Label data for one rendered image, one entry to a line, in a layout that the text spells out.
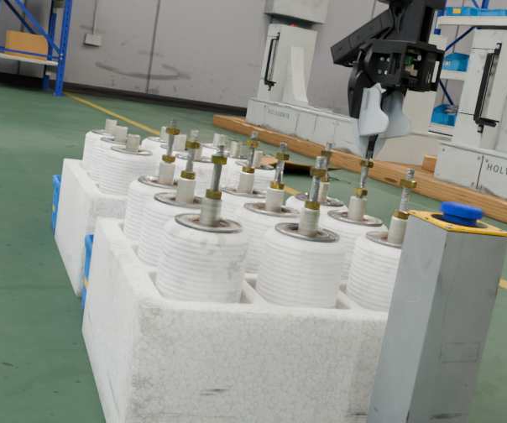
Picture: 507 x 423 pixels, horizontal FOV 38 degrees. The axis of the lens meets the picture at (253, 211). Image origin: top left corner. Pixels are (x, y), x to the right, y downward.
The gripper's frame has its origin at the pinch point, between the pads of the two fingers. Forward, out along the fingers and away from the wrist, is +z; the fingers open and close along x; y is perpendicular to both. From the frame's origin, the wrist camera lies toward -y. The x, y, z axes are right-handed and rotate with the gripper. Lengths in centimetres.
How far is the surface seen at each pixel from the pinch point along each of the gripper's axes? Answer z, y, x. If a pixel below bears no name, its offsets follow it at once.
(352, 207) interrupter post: 8.1, 1.0, -1.1
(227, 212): 12.2, -11.6, -12.4
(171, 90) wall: 19, -574, 278
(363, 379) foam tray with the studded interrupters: 24.1, 17.8, -10.6
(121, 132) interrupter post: 8, -57, -9
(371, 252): 10.8, 12.7, -8.1
